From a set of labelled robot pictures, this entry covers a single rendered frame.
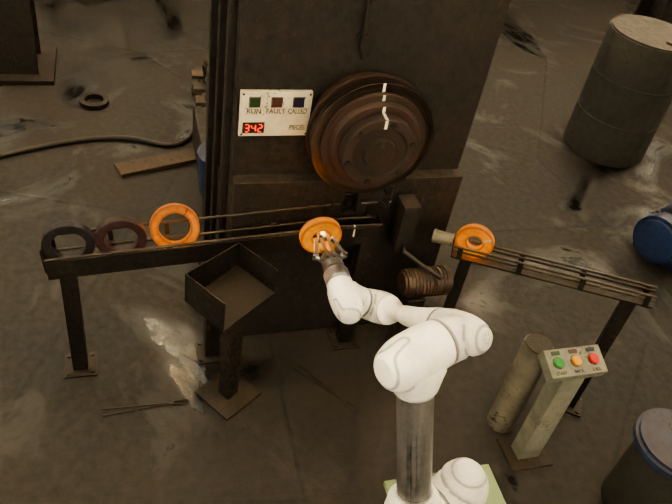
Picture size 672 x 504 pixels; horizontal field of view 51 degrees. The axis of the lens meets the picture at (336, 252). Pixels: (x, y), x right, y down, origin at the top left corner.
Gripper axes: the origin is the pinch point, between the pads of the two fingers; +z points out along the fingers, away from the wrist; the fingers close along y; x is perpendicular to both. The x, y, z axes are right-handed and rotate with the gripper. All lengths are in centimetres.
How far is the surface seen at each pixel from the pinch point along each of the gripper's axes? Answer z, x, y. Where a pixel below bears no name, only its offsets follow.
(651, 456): -88, -39, 109
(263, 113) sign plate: 32.3, 29.6, -18.0
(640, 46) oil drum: 158, -7, 248
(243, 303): -10.4, -23.8, -28.7
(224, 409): -17, -83, -34
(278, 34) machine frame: 36, 58, -15
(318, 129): 19.1, 31.6, -1.0
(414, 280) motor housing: 2, -33, 46
